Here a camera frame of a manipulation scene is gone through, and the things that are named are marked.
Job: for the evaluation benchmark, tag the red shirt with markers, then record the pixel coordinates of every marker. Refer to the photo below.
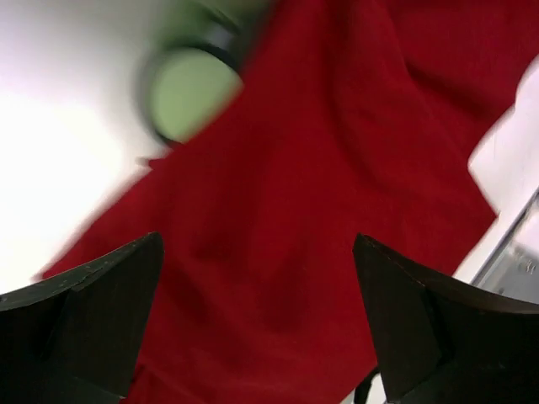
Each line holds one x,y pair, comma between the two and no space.
355,117

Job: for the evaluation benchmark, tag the green suitcase blue lining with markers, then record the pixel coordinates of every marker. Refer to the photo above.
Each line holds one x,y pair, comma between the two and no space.
195,70

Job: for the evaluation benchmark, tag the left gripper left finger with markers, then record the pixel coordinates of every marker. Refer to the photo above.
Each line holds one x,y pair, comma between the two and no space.
75,337

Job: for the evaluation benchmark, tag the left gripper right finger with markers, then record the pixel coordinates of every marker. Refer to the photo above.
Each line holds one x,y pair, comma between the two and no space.
439,340

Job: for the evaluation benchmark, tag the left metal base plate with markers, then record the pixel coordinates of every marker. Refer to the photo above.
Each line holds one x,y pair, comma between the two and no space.
512,269

